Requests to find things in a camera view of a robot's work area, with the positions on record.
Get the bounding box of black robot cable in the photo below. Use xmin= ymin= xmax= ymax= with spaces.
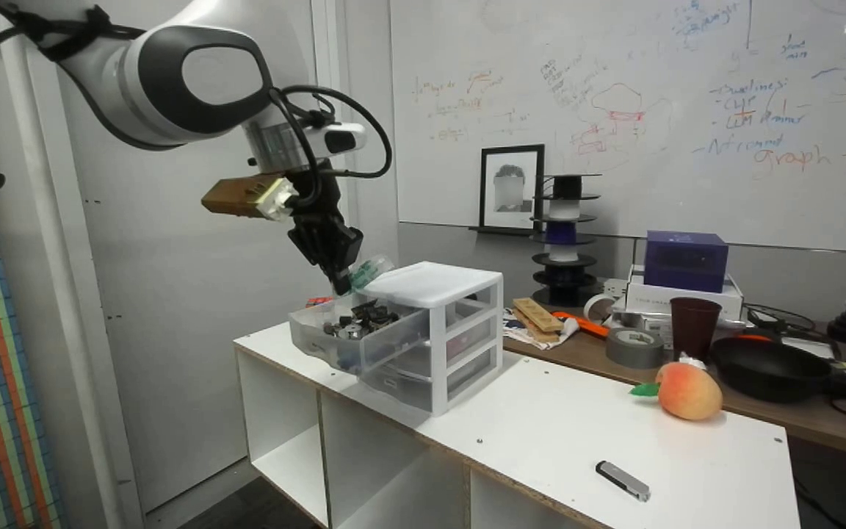
xmin=0 ymin=0 xmax=397 ymax=184

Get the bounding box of white plastic drawer unit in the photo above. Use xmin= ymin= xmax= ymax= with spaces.
xmin=366 ymin=263 xmax=502 ymax=414

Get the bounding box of dark red cup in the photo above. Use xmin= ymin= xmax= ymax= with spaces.
xmin=669 ymin=297 xmax=720 ymax=360

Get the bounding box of black filament spool stack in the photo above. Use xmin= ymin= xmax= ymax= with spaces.
xmin=532 ymin=175 xmax=596 ymax=310

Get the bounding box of clear top drawer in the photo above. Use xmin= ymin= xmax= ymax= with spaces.
xmin=289 ymin=297 xmax=428 ymax=376

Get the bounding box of teal small object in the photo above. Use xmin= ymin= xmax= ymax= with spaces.
xmin=352 ymin=257 xmax=391 ymax=288

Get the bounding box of grey tape roll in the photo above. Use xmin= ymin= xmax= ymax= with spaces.
xmin=606 ymin=329 xmax=665 ymax=372

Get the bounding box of framed portrait photo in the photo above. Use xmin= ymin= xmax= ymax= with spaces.
xmin=478 ymin=144 xmax=543 ymax=234

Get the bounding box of orange handled tool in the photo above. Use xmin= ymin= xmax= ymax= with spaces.
xmin=552 ymin=310 xmax=607 ymax=338

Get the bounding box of wooden brush block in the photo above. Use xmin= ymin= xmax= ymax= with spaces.
xmin=513 ymin=297 xmax=565 ymax=336

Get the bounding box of gold wrist camera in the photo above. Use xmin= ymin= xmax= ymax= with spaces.
xmin=203 ymin=175 xmax=297 ymax=222

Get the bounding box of whiteboard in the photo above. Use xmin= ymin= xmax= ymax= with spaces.
xmin=391 ymin=0 xmax=846 ymax=250

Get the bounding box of dark grey small bar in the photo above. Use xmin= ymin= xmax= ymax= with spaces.
xmin=596 ymin=460 xmax=653 ymax=503

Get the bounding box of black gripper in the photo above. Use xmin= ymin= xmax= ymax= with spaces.
xmin=289 ymin=175 xmax=364 ymax=294

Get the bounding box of white box under purple box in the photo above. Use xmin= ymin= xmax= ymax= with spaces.
xmin=626 ymin=269 xmax=742 ymax=320

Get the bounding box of black frying pan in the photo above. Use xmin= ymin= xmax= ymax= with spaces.
xmin=712 ymin=338 xmax=832 ymax=403

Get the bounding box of white shelf cabinet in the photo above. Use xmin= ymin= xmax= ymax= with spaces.
xmin=236 ymin=328 xmax=800 ymax=529

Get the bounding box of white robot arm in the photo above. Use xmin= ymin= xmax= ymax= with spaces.
xmin=0 ymin=0 xmax=387 ymax=294

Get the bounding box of toy peach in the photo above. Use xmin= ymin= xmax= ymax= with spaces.
xmin=632 ymin=363 xmax=723 ymax=423

